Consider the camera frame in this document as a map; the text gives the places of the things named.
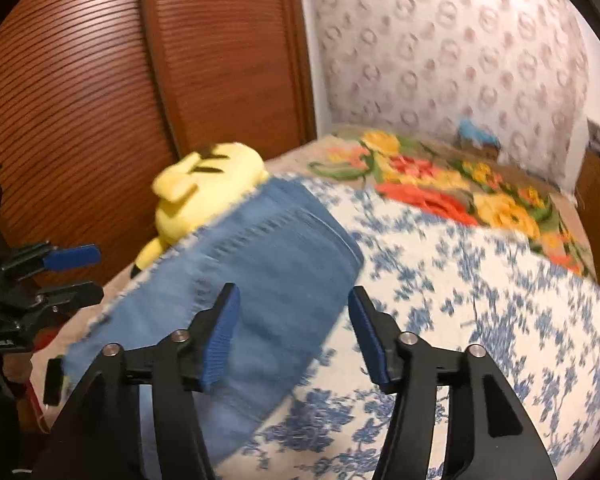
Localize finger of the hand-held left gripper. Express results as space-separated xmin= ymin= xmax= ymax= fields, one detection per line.
xmin=0 ymin=241 xmax=103 ymax=282
xmin=32 ymin=282 xmax=105 ymax=320

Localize blue denim pants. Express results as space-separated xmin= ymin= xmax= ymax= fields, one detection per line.
xmin=62 ymin=177 xmax=366 ymax=467

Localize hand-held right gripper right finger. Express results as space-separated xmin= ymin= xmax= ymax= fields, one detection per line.
xmin=348 ymin=285 xmax=552 ymax=480

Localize person's left hand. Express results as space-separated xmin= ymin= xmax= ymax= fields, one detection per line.
xmin=0 ymin=355 xmax=33 ymax=387

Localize circle-print sheer curtain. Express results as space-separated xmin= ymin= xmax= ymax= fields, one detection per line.
xmin=300 ymin=0 xmax=594 ymax=192

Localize yellow plush toy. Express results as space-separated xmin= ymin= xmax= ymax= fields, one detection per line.
xmin=132 ymin=142 xmax=270 ymax=279

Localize flower-print blanket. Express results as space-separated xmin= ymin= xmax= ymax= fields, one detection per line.
xmin=265 ymin=129 xmax=599 ymax=282

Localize wooden slatted wardrobe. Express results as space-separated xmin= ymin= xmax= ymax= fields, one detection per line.
xmin=0 ymin=0 xmax=317 ymax=332

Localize blue floral bed sheet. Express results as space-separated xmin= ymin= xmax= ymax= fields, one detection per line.
xmin=205 ymin=174 xmax=600 ymax=480

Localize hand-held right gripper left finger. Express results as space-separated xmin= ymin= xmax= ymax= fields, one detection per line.
xmin=30 ymin=283 xmax=242 ymax=480

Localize blue plastic bag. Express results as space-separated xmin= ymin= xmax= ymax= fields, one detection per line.
xmin=457 ymin=116 xmax=501 ymax=149

